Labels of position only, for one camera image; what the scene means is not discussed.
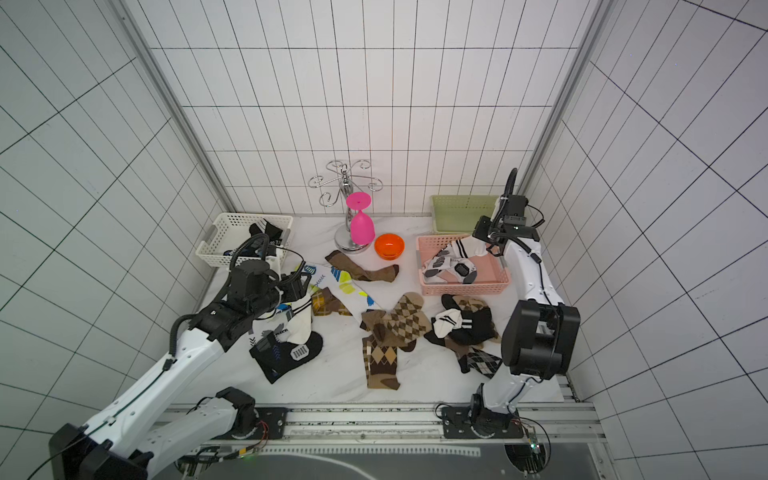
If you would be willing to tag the white sock thin stripes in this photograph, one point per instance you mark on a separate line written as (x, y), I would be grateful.
(298, 325)

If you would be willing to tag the black striped sock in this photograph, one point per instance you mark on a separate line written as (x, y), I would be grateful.
(274, 233)

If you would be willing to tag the white sock black stripes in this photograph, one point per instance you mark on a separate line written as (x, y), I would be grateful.
(466, 247)

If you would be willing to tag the black sock white logo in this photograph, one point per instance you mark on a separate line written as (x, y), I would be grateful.
(276, 358)

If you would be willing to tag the pink plastic basket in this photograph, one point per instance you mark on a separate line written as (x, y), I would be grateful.
(493, 276)

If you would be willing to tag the black white sock pile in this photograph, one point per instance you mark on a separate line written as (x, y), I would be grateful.
(464, 321)

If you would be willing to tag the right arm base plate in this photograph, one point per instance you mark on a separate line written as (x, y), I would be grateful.
(461, 423)

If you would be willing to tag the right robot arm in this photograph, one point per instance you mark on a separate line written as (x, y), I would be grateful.
(538, 340)

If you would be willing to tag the chrome cup holder stand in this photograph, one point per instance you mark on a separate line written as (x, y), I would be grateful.
(349, 187)

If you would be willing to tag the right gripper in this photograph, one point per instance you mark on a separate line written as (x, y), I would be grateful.
(486, 231)

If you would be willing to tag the green plastic basket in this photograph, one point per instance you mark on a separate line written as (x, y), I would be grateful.
(454, 214)

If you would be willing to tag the white sock yellow blue patches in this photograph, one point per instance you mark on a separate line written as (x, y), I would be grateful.
(340, 283)

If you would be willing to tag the white plastic basket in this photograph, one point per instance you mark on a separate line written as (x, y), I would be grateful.
(230, 230)

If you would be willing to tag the brown long sock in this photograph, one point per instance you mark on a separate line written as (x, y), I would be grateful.
(343, 262)

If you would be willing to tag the yellow brown plaid sock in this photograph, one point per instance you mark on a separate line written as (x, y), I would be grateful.
(324, 303)

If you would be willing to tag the brown argyle sock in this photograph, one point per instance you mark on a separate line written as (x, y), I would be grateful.
(391, 331)

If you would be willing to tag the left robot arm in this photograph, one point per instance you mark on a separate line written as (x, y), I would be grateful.
(123, 442)

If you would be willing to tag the black grey argyle sock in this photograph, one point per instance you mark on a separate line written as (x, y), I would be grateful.
(478, 360)

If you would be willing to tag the aluminium rail frame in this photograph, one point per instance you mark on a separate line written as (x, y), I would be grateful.
(414, 428)

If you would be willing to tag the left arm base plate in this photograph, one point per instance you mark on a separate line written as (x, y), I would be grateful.
(264, 423)

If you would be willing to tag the orange plastic bowl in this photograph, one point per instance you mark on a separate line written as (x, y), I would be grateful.
(389, 246)

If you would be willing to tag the white sock grey pattern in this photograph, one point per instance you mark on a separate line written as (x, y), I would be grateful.
(445, 269)

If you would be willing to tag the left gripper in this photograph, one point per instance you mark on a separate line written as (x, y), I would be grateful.
(294, 285)

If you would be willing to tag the pink plastic goblet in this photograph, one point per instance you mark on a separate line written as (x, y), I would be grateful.
(361, 227)

